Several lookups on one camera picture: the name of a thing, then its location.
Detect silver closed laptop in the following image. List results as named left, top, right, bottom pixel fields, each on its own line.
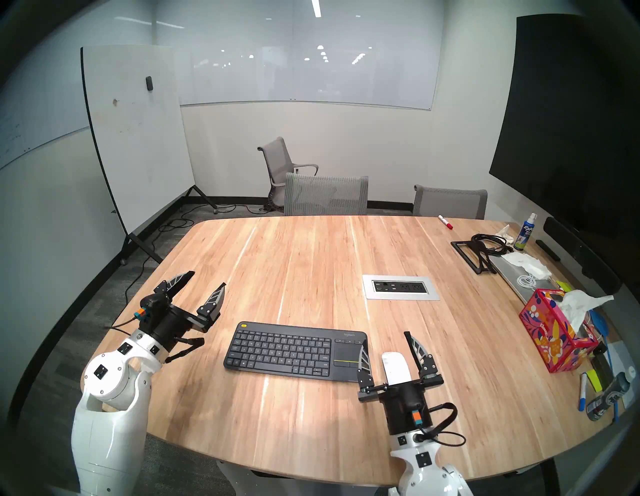
left=489, top=254, right=558, bottom=306

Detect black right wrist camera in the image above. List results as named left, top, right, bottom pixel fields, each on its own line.
left=400, top=384, right=432, bottom=426

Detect black laptop stand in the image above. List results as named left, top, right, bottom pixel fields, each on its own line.
left=450, top=240, right=498, bottom=275

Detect crumpled white cloth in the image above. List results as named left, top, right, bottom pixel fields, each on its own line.
left=501, top=251, right=552, bottom=280

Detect black video conference bar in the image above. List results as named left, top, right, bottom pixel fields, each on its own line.
left=543, top=216, right=622, bottom=296

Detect black wireless keyboard with touchpad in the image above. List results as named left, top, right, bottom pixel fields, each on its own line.
left=223, top=321, right=370, bottom=384

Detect white tissue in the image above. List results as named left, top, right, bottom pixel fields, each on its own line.
left=557, top=289, right=615, bottom=333

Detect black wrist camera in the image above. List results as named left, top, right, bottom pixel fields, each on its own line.
left=135, top=294, right=173, bottom=323
left=400, top=384, right=432, bottom=426

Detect gray mesh office chair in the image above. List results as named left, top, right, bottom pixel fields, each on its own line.
left=413, top=184, right=488, bottom=220
left=284, top=173, right=370, bottom=216

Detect coiled black cable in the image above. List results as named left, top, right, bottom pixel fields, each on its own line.
left=471, top=233, right=515, bottom=257

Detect silver table power outlet panel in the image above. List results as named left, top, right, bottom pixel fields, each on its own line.
left=362, top=274, right=441, bottom=301

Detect gray office chair with armrests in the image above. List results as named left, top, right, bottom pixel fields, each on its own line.
left=257, top=136, right=319, bottom=210

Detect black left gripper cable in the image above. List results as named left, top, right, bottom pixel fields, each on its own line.
left=164, top=337, right=206, bottom=365

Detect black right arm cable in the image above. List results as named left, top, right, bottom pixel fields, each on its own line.
left=420, top=402, right=467, bottom=447

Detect large black wall television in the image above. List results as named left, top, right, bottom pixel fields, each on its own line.
left=489, top=13, right=640, bottom=241

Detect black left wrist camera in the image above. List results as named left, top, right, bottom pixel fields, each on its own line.
left=135, top=294, right=173, bottom=323

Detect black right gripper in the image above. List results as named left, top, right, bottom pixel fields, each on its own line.
left=356, top=331, right=445, bottom=436

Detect dark gray bottle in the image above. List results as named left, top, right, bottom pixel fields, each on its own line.
left=586, top=367, right=636, bottom=422

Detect whiteboard cleaner spray bottle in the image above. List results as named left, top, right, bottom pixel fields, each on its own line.
left=513, top=212, right=538, bottom=251

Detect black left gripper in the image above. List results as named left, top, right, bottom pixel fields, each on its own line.
left=145, top=270, right=227, bottom=352

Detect large glass wall whiteboard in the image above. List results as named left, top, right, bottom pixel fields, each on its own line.
left=150, top=0, right=446, bottom=111

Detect mobile whiteboard on black stand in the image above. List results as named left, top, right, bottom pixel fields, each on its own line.
left=80, top=44, right=219, bottom=266

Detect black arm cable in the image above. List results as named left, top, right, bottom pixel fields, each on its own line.
left=102, top=315, right=143, bottom=332
left=420, top=402, right=467, bottom=447

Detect white wall whiteboard with writing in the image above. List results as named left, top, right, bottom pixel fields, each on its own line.
left=0, top=15, right=91, bottom=171

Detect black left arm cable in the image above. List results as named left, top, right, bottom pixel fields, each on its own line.
left=102, top=315, right=143, bottom=332

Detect black floor cables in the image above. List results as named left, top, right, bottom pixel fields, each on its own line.
left=159, top=202, right=273, bottom=232

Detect blue plastic item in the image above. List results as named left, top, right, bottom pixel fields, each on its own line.
left=587, top=310, right=610, bottom=341

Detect white computer mouse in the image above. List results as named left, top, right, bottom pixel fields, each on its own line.
left=382, top=352, right=412, bottom=386

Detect colourful floral tissue box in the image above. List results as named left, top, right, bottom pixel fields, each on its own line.
left=519, top=288, right=599, bottom=374

